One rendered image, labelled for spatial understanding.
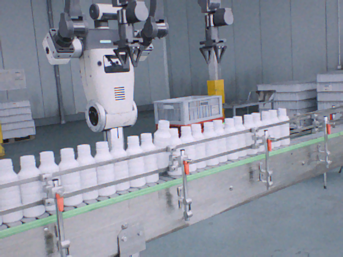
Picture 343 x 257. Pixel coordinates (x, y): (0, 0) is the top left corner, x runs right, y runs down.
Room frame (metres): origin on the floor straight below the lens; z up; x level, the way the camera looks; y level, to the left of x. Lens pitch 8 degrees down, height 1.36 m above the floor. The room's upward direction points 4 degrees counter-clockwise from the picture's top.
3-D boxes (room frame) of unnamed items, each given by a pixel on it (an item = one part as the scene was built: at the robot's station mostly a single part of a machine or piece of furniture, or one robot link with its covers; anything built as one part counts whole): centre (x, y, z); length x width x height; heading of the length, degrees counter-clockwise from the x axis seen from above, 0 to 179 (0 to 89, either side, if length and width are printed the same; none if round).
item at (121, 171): (1.34, 0.18, 1.08); 0.06 x 0.06 x 0.17
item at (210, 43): (1.85, -0.21, 1.44); 0.07 x 0.07 x 0.09; 40
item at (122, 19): (1.56, 0.14, 1.57); 0.07 x 0.06 x 0.07; 41
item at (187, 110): (4.20, -0.17, 1.00); 0.61 x 0.41 x 0.22; 138
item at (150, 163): (1.41, 0.09, 1.08); 0.06 x 0.06 x 0.17
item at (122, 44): (1.55, 0.13, 1.44); 0.07 x 0.07 x 0.09; 41
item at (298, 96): (8.97, -2.61, 0.50); 1.23 x 1.05 x 1.00; 129
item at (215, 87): (11.78, -1.27, 0.55); 0.40 x 0.40 x 1.10; 40
